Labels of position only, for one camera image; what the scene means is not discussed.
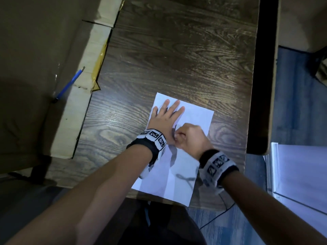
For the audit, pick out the person's left hand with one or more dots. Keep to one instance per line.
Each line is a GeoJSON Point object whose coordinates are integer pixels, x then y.
{"type": "Point", "coordinates": [163, 122]}

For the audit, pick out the person's right hand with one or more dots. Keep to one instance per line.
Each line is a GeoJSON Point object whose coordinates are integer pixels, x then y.
{"type": "Point", "coordinates": [194, 140]}

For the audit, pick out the white paper sheet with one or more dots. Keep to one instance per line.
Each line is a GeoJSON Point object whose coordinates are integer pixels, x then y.
{"type": "Point", "coordinates": [178, 170]}

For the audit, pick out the person's left forearm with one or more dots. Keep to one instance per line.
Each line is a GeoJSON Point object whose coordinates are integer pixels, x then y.
{"type": "Point", "coordinates": [89, 196]}

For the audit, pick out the person's right forearm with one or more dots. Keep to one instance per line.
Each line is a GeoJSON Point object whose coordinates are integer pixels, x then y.
{"type": "Point", "coordinates": [268, 211]}

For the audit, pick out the person's dark trousers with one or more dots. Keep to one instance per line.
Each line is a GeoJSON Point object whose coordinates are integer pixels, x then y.
{"type": "Point", "coordinates": [166, 227]}

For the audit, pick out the black white marker wristband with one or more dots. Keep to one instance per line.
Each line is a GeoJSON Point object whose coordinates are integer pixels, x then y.
{"type": "Point", "coordinates": [153, 135]}
{"type": "Point", "coordinates": [217, 163]}

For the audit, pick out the blue pencil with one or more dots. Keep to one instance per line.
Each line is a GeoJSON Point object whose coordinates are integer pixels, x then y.
{"type": "Point", "coordinates": [69, 84]}

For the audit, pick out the white panel with metal edge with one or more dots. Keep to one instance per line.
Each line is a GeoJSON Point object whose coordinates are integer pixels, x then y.
{"type": "Point", "coordinates": [301, 170]}

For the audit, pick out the brown cardboard box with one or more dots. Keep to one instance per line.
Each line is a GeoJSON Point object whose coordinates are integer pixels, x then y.
{"type": "Point", "coordinates": [30, 61]}

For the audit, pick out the tan wooden cabinet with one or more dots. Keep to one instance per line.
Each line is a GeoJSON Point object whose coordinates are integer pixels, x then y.
{"type": "Point", "coordinates": [301, 20]}

